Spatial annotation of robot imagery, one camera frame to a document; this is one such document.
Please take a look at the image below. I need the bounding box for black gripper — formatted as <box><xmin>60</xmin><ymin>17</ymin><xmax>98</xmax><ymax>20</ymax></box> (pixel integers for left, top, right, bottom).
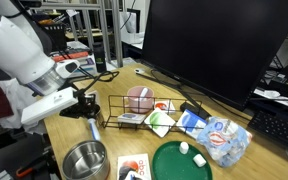
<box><xmin>59</xmin><ymin>93</ymin><xmax>100</xmax><ymax>119</ymax></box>

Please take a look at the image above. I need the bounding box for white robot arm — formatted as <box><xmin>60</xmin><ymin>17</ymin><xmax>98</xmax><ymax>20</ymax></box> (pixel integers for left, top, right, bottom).
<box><xmin>0</xmin><ymin>0</ymin><xmax>86</xmax><ymax>124</ymax></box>

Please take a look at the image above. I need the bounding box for large stainless steel pot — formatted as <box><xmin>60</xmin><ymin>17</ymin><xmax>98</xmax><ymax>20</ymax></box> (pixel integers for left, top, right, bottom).
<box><xmin>62</xmin><ymin>140</ymin><xmax>110</xmax><ymax>180</ymax></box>

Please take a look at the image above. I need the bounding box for pink plastic cup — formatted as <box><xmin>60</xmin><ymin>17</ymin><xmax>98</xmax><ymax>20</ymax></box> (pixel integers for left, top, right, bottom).
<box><xmin>126</xmin><ymin>86</ymin><xmax>154</xmax><ymax>113</ymax></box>

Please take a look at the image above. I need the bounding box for white utensil in pink cup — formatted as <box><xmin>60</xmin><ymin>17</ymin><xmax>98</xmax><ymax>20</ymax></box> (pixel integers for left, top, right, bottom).
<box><xmin>138</xmin><ymin>88</ymin><xmax>148</xmax><ymax>101</ymax></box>

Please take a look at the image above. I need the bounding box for stack of books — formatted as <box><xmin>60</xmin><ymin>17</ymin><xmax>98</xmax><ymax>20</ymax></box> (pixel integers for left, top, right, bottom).
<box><xmin>52</xmin><ymin>51</ymin><xmax>97</xmax><ymax>78</ymax></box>

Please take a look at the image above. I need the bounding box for white cloth pile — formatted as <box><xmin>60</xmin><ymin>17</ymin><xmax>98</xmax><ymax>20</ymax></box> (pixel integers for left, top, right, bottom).
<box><xmin>0</xmin><ymin>79</ymin><xmax>47</xmax><ymax>135</ymax></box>

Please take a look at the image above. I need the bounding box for black bottle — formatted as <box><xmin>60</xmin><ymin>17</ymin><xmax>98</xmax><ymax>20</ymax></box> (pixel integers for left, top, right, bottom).
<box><xmin>93</xmin><ymin>42</ymin><xmax>106</xmax><ymax>73</ymax></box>

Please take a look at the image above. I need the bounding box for green vegetables board book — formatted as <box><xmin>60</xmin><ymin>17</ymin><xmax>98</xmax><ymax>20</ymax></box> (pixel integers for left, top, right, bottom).
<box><xmin>144</xmin><ymin>108</ymin><xmax>175</xmax><ymax>138</ymax></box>

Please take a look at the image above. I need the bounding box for abc board book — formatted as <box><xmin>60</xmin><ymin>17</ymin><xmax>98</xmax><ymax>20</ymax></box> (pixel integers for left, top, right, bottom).
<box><xmin>117</xmin><ymin>153</ymin><xmax>151</xmax><ymax>180</ymax></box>

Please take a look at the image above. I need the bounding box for red circle board book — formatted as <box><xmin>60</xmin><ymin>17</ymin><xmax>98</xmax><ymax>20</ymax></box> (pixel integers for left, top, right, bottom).
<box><xmin>154</xmin><ymin>100</ymin><xmax>175</xmax><ymax>114</ymax></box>

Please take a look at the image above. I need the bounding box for black mesh pen holder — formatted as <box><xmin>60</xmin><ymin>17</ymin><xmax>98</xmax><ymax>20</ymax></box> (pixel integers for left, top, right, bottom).
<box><xmin>44</xmin><ymin>24</ymin><xmax>67</xmax><ymax>51</ymax></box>

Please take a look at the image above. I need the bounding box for green round plate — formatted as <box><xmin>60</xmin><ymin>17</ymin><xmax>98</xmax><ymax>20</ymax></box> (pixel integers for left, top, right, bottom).
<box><xmin>151</xmin><ymin>141</ymin><xmax>213</xmax><ymax>180</ymax></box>

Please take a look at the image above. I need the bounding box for white marshmallow upright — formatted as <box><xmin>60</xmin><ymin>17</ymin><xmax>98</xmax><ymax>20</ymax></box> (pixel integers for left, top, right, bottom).
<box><xmin>179</xmin><ymin>142</ymin><xmax>189</xmax><ymax>154</ymax></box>

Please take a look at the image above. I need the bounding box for blue white board book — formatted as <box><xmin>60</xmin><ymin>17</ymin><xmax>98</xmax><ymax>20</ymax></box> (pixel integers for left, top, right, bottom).
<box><xmin>176</xmin><ymin>110</ymin><xmax>207</xmax><ymax>139</ymax></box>

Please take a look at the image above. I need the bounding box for white marshmallow lying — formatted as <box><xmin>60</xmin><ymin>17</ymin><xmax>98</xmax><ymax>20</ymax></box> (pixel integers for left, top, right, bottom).
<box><xmin>193</xmin><ymin>154</ymin><xmax>206</xmax><ymax>167</ymax></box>

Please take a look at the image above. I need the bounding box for plastic bag of items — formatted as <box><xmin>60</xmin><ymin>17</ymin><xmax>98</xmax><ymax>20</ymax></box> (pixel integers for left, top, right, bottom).
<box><xmin>197</xmin><ymin>116</ymin><xmax>252</xmax><ymax>167</ymax></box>

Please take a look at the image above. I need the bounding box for large black monitor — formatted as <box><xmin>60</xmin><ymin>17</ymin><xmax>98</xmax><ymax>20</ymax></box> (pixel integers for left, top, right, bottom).
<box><xmin>142</xmin><ymin>0</ymin><xmax>288</xmax><ymax>110</ymax></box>

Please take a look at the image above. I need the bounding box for black keyboard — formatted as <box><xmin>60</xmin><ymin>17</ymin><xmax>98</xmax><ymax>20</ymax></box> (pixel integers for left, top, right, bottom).
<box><xmin>248</xmin><ymin>111</ymin><xmax>288</xmax><ymax>146</ymax></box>

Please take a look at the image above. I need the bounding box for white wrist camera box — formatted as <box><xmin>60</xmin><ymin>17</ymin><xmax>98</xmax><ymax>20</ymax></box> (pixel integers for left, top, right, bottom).
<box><xmin>21</xmin><ymin>87</ymin><xmax>78</xmax><ymax>125</ymax></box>

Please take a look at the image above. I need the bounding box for black cable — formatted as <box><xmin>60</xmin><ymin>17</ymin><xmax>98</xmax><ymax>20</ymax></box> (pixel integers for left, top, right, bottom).
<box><xmin>67</xmin><ymin>69</ymin><xmax>121</xmax><ymax>98</ymax></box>

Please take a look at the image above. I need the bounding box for black wire rack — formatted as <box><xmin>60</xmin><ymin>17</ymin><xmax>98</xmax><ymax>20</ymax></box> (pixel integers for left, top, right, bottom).
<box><xmin>101</xmin><ymin>95</ymin><xmax>202</xmax><ymax>134</ymax></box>

